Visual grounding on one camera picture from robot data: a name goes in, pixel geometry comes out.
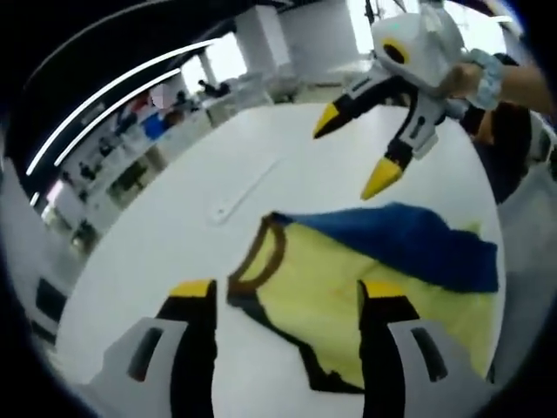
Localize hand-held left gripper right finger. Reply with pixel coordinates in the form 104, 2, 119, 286
356, 280, 500, 418

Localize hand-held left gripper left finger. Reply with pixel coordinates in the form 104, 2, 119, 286
84, 279, 218, 418

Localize yellow garment blue black sleeves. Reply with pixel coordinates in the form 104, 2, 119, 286
225, 200, 500, 395

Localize person's right hand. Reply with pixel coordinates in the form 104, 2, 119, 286
443, 63, 482, 104

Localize light blue wrist scrunchie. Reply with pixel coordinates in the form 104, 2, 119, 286
467, 48, 502, 109

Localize white square pillar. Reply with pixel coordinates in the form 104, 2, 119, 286
234, 4, 301, 105

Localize dark blue cloth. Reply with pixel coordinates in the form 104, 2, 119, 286
472, 99, 535, 206

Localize white cabinet row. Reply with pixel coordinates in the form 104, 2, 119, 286
43, 91, 275, 249

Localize black box cabinet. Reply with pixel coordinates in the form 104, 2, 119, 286
35, 277, 67, 334

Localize blue storage box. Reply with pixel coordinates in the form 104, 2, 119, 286
144, 113, 170, 139

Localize ceiling light strip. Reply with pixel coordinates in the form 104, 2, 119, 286
24, 37, 221, 178
54, 67, 183, 167

